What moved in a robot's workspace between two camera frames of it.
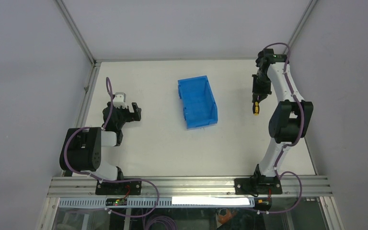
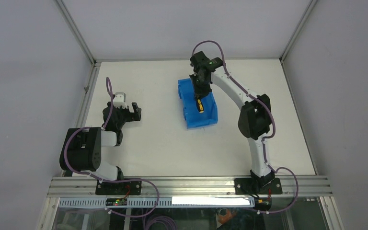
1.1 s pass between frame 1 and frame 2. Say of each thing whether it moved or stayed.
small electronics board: stayed
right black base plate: stayed
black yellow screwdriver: moved
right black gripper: moved
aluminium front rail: stayed
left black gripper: stayed
